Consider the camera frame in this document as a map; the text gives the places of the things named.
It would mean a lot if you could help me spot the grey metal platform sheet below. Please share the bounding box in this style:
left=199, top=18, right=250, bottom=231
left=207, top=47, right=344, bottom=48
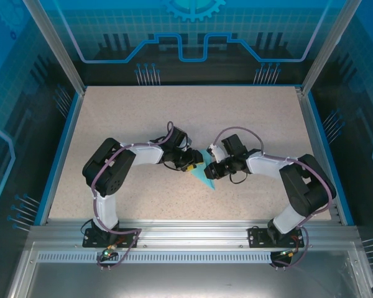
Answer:
left=6, top=242, right=373, bottom=298

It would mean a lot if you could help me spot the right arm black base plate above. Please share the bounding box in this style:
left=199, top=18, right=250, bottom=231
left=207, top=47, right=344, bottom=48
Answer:
left=247, top=226, right=305, bottom=248

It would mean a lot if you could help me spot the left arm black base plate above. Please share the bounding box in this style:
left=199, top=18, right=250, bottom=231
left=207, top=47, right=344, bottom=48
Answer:
left=82, top=227, right=139, bottom=248

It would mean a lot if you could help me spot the aluminium side rail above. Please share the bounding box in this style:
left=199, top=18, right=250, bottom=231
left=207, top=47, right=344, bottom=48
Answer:
left=293, top=86, right=344, bottom=225

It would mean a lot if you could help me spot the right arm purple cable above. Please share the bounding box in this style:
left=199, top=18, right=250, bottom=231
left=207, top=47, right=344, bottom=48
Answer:
left=210, top=125, right=336, bottom=270

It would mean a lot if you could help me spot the aluminium frame post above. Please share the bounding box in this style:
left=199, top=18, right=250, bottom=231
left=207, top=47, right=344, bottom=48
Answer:
left=300, top=0, right=364, bottom=96
left=21, top=0, right=87, bottom=96

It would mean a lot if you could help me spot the light blue cloth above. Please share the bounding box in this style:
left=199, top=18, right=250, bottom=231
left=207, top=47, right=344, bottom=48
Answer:
left=191, top=148, right=218, bottom=191

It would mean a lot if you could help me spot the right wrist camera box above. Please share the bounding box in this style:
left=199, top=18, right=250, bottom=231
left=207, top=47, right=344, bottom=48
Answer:
left=206, top=142, right=227, bottom=163

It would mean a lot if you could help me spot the cable connector with green light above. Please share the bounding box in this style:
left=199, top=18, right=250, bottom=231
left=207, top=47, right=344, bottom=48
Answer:
left=102, top=244, right=117, bottom=259
left=278, top=248, right=300, bottom=259

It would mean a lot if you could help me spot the slotted metal cable strip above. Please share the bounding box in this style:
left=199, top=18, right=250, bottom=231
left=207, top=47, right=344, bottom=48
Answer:
left=36, top=251, right=276, bottom=264

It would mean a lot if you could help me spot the aluminium mounting rail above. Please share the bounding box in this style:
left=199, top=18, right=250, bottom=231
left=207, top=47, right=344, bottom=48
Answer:
left=29, top=218, right=360, bottom=249

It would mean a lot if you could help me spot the blue table edge strip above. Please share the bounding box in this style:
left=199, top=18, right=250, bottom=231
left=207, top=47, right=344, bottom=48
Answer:
left=39, top=89, right=83, bottom=226

